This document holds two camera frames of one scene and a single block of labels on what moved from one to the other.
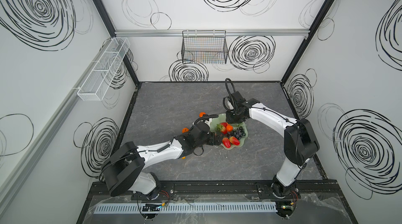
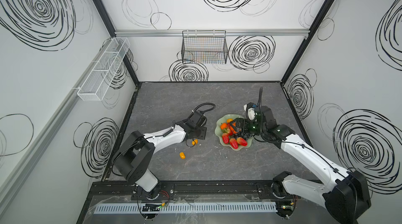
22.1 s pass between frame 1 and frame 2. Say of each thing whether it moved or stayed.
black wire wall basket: stayed
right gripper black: moved
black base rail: stayed
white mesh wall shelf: stayed
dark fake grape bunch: moved
